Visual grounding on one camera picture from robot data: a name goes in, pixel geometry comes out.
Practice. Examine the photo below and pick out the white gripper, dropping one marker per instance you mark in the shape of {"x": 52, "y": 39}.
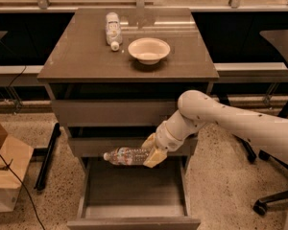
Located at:
{"x": 165, "y": 139}

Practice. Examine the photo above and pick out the clear plastic water bottle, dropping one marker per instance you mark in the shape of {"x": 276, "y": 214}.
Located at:
{"x": 126, "y": 156}

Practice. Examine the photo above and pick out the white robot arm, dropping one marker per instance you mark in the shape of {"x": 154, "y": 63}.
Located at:
{"x": 196, "y": 109}

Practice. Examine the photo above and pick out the grey bottom drawer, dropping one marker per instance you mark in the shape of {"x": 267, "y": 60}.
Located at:
{"x": 134, "y": 198}

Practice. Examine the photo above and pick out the grey drawer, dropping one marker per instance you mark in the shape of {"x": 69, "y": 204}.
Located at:
{"x": 92, "y": 141}
{"x": 134, "y": 198}
{"x": 117, "y": 104}

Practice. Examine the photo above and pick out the grey middle drawer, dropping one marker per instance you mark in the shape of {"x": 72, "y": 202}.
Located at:
{"x": 92, "y": 141}

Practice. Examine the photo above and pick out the grey three-drawer cabinet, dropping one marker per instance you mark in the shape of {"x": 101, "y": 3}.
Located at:
{"x": 83, "y": 56}

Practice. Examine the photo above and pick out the grey top drawer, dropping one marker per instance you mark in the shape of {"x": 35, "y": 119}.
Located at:
{"x": 117, "y": 104}

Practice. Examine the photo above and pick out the white labelled plastic bottle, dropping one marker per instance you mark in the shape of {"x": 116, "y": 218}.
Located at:
{"x": 113, "y": 31}

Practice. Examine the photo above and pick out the white paper bowl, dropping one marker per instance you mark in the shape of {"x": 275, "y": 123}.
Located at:
{"x": 148, "y": 50}

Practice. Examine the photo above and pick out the black left table leg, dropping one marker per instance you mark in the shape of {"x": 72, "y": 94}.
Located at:
{"x": 46, "y": 153}

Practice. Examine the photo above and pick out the open cardboard box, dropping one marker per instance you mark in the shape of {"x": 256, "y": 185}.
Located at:
{"x": 15, "y": 156}

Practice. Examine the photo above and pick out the black office chair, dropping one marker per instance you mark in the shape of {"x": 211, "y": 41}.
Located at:
{"x": 279, "y": 142}

